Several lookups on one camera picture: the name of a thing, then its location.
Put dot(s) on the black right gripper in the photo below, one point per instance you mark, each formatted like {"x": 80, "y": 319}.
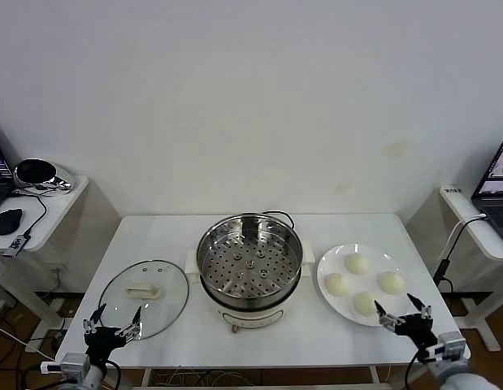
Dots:
{"x": 417, "y": 329}

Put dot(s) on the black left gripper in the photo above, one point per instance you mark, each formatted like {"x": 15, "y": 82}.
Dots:
{"x": 101, "y": 339}

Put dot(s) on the white steamed baozi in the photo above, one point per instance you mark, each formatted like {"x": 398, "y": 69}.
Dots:
{"x": 392, "y": 282}
{"x": 364, "y": 304}
{"x": 337, "y": 284}
{"x": 356, "y": 264}

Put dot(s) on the glass pot lid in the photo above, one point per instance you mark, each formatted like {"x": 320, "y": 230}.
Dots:
{"x": 157, "y": 308}

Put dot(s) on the stainless steel steamer basket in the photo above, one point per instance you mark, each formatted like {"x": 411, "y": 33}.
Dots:
{"x": 251, "y": 260}

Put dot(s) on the white round plate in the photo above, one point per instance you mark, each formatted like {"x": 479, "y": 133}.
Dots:
{"x": 369, "y": 280}

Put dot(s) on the white side table with mouse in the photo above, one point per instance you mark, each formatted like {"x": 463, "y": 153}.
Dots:
{"x": 60, "y": 211}

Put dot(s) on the grey usb hub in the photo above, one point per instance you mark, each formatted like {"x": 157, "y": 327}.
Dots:
{"x": 16, "y": 245}

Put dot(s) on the black computer mouse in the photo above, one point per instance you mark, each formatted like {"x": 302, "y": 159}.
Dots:
{"x": 7, "y": 221}

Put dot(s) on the shiny chrome headset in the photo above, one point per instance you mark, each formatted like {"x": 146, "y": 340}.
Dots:
{"x": 52, "y": 178}

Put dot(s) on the laptop with pink windows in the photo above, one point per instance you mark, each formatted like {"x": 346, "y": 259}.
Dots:
{"x": 495, "y": 183}

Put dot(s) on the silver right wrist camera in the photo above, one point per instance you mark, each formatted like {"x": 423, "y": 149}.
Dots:
{"x": 450, "y": 343}

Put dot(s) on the white table leg frame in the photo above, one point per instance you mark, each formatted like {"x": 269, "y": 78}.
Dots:
{"x": 146, "y": 378}

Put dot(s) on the white wall socket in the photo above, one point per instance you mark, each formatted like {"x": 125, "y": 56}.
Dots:
{"x": 58, "y": 268}

